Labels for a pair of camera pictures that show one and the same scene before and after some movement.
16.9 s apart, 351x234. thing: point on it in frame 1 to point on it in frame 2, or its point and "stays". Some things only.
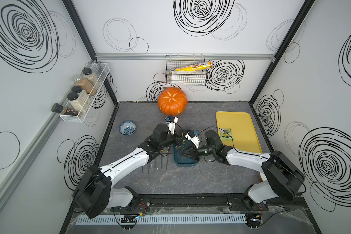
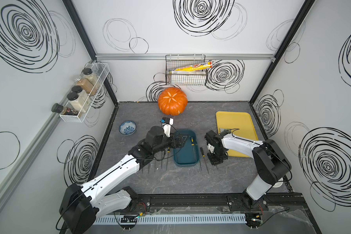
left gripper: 177,139 stays
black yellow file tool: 167,151 stays
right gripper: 193,152 to 213,161
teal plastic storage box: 179,159 stays
